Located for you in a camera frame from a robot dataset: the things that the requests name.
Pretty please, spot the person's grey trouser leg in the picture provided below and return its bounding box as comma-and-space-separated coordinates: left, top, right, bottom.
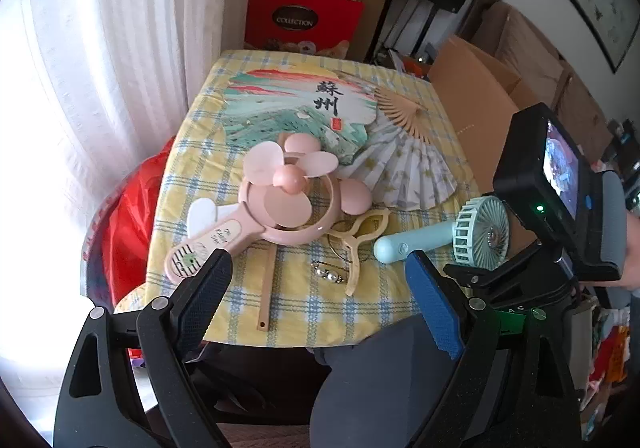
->
310, 313, 481, 448

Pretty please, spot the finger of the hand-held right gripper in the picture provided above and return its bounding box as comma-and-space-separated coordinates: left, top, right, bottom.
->
443, 262, 507, 289

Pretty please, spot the white curtain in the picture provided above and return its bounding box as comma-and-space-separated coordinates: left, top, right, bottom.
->
0, 0, 251, 379

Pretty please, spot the cream hair claw clip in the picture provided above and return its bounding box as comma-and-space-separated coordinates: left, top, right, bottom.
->
327, 208, 392, 298

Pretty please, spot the red collection gift box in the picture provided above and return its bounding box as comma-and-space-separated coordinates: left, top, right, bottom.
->
244, 0, 365, 60

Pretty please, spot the white folding paper fan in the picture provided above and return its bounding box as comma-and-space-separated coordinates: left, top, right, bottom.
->
340, 85, 458, 211

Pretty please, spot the speaker stand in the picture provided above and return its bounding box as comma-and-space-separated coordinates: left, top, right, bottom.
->
382, 0, 416, 54
410, 0, 441, 59

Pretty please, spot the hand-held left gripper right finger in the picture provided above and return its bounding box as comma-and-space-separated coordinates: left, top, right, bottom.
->
404, 249, 591, 448

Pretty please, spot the pink handheld electric fan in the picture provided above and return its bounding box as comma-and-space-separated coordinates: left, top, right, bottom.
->
164, 134, 373, 286

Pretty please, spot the person's right forearm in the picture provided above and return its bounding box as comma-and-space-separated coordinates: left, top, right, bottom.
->
620, 215, 640, 293

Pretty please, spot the mint handheld electric fan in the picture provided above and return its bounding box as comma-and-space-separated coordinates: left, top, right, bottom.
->
374, 195, 508, 269

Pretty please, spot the painted paddle fan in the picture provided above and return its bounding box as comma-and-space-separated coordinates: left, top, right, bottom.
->
223, 68, 381, 333

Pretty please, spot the large cardboard box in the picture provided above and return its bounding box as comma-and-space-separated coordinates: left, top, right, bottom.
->
427, 35, 538, 254

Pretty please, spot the brown cardboard box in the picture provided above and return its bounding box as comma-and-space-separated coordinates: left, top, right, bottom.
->
260, 0, 391, 63

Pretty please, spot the brown sofa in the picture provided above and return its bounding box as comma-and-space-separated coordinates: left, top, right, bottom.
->
460, 0, 621, 164

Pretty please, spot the red plastic bag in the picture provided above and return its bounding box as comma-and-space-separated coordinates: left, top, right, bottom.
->
82, 138, 176, 359

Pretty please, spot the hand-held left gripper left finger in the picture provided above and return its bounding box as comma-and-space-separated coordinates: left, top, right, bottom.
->
52, 248, 236, 448

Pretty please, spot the pearl hair pin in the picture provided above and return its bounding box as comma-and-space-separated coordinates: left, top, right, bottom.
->
311, 260, 351, 286

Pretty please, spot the yellow checkered tablecloth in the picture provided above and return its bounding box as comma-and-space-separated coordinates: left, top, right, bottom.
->
114, 49, 481, 348

